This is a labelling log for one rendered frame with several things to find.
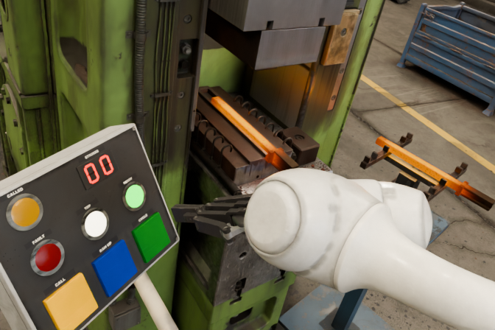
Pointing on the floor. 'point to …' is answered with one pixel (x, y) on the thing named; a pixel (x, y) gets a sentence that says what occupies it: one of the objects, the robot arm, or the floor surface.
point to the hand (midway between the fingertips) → (189, 213)
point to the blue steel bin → (455, 48)
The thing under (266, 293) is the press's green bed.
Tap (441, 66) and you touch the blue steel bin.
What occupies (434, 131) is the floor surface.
